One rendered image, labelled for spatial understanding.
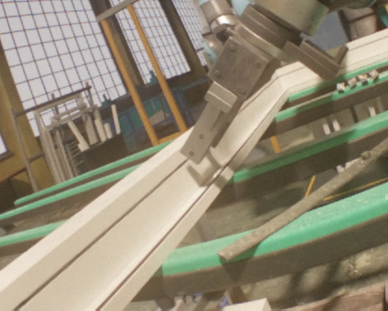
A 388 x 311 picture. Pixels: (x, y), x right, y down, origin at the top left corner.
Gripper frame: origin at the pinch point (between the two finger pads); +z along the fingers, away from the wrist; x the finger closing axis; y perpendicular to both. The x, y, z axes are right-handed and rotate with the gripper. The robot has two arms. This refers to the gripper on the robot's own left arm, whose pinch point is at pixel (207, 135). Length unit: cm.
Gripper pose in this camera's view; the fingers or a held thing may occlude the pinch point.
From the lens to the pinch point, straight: 52.4
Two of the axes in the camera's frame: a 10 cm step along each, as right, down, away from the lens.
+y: -8.2, -5.6, 1.4
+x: -3.5, 2.8, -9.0
